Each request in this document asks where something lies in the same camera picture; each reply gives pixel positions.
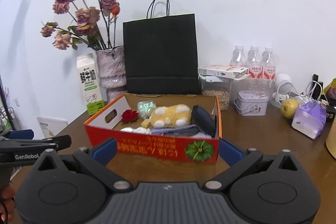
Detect milk carton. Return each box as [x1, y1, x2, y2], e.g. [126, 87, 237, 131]
[76, 53, 104, 115]

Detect black charger plug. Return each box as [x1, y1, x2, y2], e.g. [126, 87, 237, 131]
[311, 74, 323, 101]

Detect white pink flat carton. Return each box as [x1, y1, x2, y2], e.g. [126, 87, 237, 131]
[198, 65, 249, 80]

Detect white cloth sock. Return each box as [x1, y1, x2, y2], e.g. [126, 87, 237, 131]
[120, 127, 151, 135]

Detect clear jar with seeds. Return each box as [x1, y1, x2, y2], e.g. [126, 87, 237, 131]
[199, 75, 232, 111]

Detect black paper bag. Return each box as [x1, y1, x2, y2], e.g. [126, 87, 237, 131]
[123, 2, 201, 95]

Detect red rose flower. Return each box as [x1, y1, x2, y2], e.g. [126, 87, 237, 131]
[121, 109, 139, 124]

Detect yellow white plush toy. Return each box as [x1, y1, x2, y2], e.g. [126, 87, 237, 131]
[149, 104, 191, 128]

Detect purple fluffy headband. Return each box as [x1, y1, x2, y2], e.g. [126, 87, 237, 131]
[191, 132, 212, 139]

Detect white round desk device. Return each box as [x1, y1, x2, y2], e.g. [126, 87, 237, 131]
[270, 73, 292, 108]

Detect purple textured vase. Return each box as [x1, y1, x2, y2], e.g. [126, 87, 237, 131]
[96, 46, 127, 102]

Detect person's left hand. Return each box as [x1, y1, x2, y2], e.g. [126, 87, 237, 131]
[1, 185, 15, 223]

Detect middle water bottle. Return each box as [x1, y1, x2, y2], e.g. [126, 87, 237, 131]
[245, 46, 263, 91]

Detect yellow green apple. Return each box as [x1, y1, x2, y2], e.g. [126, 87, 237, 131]
[280, 98, 299, 119]

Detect small white tin box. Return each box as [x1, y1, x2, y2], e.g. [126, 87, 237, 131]
[234, 90, 269, 117]

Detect colourful snack packet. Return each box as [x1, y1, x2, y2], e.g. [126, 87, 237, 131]
[323, 78, 336, 107]

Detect right water bottle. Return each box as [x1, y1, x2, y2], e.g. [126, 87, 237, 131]
[261, 47, 277, 96]

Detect purple drawstring pouch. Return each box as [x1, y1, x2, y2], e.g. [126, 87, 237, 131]
[151, 124, 200, 137]

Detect black light stand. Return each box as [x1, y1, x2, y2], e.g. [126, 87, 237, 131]
[0, 80, 15, 130]

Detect red cardboard box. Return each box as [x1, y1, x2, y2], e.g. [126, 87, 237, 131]
[84, 94, 222, 164]

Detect iridescent plastic bag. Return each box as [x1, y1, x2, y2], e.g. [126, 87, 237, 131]
[137, 101, 157, 119]

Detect white charger cables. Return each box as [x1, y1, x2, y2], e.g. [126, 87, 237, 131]
[277, 80, 324, 106]

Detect dried pink roses bouquet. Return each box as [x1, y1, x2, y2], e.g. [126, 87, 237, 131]
[40, 0, 121, 51]

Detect purple tissue pack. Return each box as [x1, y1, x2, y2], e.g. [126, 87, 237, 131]
[291, 101, 326, 140]

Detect yellow thermos jug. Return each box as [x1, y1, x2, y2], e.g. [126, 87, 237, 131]
[325, 120, 336, 159]

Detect navy zip case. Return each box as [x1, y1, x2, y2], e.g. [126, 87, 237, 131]
[191, 105, 217, 138]

